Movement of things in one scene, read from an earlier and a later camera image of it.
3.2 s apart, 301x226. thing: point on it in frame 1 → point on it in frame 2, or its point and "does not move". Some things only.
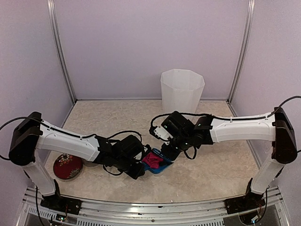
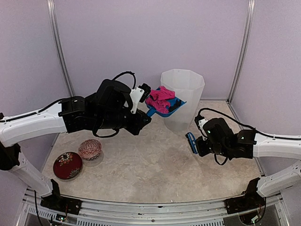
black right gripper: [170, 155] → [202, 150]
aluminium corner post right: [251, 6] does not move
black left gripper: [135, 174] → [135, 128]
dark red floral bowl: [67, 166] does not move
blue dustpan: [155, 161] → [152, 111]
